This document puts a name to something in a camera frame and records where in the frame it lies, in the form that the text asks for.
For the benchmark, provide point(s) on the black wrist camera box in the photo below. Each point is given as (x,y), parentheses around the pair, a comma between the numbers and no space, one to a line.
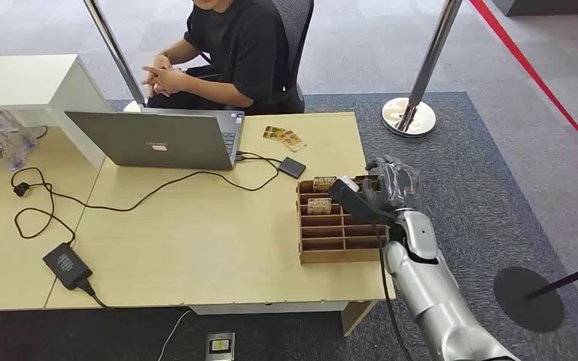
(356,202)

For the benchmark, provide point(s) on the dark grey rug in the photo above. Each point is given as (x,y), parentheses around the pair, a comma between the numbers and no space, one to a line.
(468,164)

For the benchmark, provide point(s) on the person's left hand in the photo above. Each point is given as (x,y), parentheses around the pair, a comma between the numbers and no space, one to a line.
(172,82)

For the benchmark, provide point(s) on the white cabinet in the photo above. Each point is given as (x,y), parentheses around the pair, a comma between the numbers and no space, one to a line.
(24,79)

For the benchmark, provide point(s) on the person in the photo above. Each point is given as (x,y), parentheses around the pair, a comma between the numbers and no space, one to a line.
(241,55)

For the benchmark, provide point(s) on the red barrier belt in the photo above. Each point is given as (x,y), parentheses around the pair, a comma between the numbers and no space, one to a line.
(538,82)

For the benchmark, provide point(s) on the black stanchion with disc base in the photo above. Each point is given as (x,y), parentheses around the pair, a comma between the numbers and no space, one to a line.
(528,301)

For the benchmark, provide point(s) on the small black hub box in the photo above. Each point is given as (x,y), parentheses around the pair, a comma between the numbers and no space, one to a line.
(292,168)

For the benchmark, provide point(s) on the hotel key card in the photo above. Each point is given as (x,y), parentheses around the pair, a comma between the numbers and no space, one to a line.
(287,137)
(319,206)
(272,132)
(324,184)
(296,144)

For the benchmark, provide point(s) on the grey laptop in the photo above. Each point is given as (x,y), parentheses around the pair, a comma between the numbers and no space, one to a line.
(159,139)

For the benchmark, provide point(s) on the wooden card organizer box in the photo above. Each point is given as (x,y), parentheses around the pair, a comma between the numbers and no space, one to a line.
(329,244)

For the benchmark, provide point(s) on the person's right forearm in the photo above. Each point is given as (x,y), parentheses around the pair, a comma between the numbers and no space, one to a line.
(179,52)

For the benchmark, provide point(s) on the dark furniture base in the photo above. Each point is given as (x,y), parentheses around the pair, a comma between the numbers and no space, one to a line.
(553,6)

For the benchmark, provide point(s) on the dark office chair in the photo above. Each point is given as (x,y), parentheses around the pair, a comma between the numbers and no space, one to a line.
(296,50)

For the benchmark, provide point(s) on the chrome stanchion with white base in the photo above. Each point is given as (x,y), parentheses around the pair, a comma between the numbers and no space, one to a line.
(114,50)

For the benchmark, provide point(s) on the grey floor socket box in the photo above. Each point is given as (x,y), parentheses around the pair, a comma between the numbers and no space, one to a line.
(220,347)

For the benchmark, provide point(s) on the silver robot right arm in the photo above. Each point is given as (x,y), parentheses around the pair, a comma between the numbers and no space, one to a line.
(428,289)

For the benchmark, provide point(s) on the black power adapter brick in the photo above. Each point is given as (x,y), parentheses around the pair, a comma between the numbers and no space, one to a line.
(66,266)

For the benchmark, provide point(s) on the person's right hand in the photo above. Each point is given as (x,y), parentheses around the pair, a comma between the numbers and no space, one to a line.
(162,62)

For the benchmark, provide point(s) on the chrome stanchion with round base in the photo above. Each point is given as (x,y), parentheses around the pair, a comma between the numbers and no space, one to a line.
(426,65)

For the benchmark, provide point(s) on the person's left forearm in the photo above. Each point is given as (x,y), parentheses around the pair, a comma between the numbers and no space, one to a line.
(216,93)

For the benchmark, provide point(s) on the wooden desk leg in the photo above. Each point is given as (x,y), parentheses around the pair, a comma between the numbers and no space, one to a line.
(356,316)

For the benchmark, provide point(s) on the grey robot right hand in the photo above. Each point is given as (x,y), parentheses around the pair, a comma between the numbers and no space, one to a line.
(402,184)

